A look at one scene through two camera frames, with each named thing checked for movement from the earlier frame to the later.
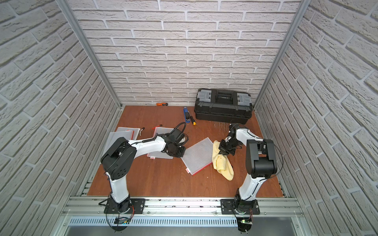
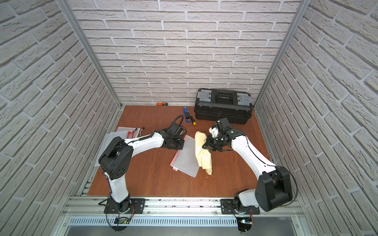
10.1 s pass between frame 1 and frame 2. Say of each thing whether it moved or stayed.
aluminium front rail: stayed
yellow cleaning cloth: moved
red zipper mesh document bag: moved
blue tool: stayed
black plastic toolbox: stayed
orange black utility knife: stayed
